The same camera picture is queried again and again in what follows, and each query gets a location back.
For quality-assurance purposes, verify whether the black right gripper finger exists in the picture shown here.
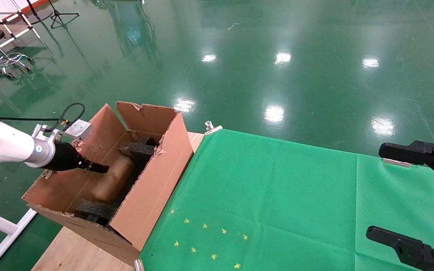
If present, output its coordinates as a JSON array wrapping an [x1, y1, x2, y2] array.
[[366, 226, 434, 271], [378, 140, 434, 190]]

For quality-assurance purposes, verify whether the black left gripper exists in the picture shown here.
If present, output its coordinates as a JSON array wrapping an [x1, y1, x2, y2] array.
[[44, 141, 110, 174]]

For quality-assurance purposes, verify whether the brown cylinder object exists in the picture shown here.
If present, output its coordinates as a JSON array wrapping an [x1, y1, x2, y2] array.
[[91, 155, 136, 204]]

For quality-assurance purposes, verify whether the large open cardboard carton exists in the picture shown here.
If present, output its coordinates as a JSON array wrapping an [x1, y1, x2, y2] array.
[[22, 101, 195, 268]]

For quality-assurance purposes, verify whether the black foam block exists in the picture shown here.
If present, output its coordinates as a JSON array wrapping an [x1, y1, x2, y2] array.
[[119, 137, 159, 177], [73, 199, 119, 226]]

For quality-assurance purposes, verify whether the green table cloth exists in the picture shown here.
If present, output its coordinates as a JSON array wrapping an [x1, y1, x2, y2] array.
[[140, 129, 434, 271]]

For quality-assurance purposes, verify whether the black tripod stand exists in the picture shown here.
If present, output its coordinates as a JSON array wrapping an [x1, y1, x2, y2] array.
[[47, 0, 80, 30]]

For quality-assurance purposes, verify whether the black round stand base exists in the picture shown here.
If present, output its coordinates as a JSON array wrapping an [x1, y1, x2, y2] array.
[[23, 0, 53, 24]]

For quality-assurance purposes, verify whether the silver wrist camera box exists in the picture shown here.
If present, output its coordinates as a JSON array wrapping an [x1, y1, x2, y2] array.
[[32, 120, 93, 142]]

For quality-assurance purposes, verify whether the white tube rack frame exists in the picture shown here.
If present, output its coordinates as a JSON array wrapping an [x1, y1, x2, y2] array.
[[0, 0, 41, 78]]

